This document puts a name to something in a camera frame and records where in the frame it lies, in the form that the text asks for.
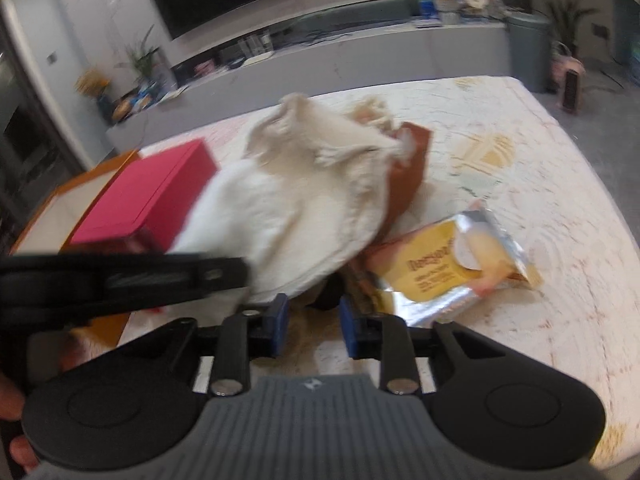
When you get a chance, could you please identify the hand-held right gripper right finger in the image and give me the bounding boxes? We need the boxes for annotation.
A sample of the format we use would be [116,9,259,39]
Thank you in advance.
[339,295,507,396]

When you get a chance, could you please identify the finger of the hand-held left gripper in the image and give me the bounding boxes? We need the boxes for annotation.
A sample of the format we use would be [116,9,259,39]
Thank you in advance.
[0,254,250,333]

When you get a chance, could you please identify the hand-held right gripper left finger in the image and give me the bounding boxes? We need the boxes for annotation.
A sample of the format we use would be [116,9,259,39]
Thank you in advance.
[119,293,291,397]

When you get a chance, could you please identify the orange cardboard box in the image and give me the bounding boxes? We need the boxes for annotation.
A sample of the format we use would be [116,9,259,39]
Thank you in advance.
[10,149,147,348]

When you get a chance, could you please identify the person's left hand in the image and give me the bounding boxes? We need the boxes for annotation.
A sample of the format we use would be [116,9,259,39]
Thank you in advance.
[0,372,41,474]

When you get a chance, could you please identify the red box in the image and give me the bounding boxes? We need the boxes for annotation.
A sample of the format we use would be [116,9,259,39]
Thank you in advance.
[69,139,222,255]

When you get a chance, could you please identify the yellow snack packet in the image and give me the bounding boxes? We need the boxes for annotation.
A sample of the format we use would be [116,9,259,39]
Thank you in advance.
[361,200,544,329]

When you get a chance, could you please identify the yellow flowers in dark vase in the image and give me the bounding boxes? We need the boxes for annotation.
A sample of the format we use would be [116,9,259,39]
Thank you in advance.
[74,67,115,127]

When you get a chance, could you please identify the green plant in vase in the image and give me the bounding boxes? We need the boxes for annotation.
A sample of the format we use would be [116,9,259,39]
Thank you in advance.
[121,24,162,87]

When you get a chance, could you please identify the patterned tablecloth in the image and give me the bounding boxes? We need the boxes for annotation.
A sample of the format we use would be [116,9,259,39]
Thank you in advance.
[114,75,640,480]

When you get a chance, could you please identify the white television console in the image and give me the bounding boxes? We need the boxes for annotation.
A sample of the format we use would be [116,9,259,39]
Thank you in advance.
[106,20,512,155]

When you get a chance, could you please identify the grey trash can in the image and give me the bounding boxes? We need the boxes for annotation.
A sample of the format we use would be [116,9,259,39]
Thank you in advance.
[505,12,554,94]

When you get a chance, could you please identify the tall potted plant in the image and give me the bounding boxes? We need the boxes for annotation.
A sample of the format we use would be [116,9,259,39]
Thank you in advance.
[517,0,602,57]

